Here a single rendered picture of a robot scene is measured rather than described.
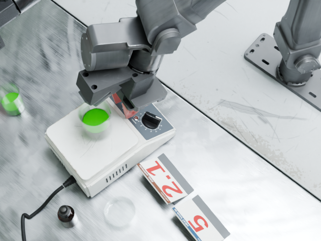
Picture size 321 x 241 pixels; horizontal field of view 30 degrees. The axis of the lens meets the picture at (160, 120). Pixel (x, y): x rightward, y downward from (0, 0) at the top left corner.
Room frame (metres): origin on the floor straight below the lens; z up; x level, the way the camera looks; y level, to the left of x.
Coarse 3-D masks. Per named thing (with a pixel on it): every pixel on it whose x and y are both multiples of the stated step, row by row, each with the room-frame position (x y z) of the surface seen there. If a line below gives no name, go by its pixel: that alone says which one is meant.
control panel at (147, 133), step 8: (120, 104) 0.47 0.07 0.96; (152, 104) 0.49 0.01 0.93; (144, 112) 0.46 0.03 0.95; (152, 112) 0.47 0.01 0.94; (136, 120) 0.44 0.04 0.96; (136, 128) 0.42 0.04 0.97; (144, 128) 0.43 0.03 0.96; (160, 128) 0.43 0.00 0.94; (168, 128) 0.43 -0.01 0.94; (144, 136) 0.41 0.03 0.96; (152, 136) 0.41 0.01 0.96
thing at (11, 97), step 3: (9, 93) 0.52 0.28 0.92; (12, 93) 0.52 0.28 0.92; (15, 93) 0.52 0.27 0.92; (6, 96) 0.51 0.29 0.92; (9, 96) 0.51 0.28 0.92; (12, 96) 0.51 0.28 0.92; (15, 96) 0.51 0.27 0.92; (3, 99) 0.50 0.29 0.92; (6, 99) 0.50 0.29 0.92; (9, 99) 0.50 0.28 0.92; (12, 99) 0.50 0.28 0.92; (3, 102) 0.50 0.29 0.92; (6, 102) 0.50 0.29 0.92; (9, 102) 0.50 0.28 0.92
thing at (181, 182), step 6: (162, 156) 0.39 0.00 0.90; (144, 162) 0.37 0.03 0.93; (162, 162) 0.38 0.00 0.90; (168, 162) 0.38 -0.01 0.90; (168, 168) 0.37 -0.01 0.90; (174, 168) 0.37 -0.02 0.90; (144, 174) 0.35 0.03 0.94; (174, 174) 0.36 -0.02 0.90; (180, 174) 0.36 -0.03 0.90; (174, 180) 0.35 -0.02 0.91; (180, 180) 0.35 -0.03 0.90; (180, 186) 0.33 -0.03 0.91; (186, 186) 0.33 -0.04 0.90; (186, 192) 0.32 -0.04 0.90; (162, 198) 0.30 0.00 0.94; (180, 198) 0.31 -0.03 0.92; (174, 204) 0.30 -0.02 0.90
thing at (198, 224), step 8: (176, 208) 0.28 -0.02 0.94; (184, 208) 0.29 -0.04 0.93; (192, 208) 0.29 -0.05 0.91; (184, 216) 0.27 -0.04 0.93; (192, 216) 0.27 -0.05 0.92; (200, 216) 0.28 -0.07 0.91; (192, 224) 0.26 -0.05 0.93; (200, 224) 0.26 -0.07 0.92; (208, 224) 0.26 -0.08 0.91; (200, 232) 0.24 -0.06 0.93; (208, 232) 0.25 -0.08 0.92; (208, 240) 0.23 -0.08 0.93; (216, 240) 0.23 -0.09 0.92
